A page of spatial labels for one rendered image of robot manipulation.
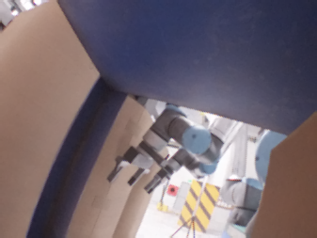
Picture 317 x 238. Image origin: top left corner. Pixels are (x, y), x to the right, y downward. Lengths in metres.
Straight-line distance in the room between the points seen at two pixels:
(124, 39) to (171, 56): 0.05
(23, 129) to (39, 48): 0.17
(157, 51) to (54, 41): 0.30
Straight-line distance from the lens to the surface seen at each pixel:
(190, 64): 0.16
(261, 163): 0.39
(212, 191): 5.63
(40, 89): 0.39
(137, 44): 0.17
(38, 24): 0.47
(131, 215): 1.13
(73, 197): 0.24
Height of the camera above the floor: 0.77
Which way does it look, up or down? 22 degrees up
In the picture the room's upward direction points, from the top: 22 degrees clockwise
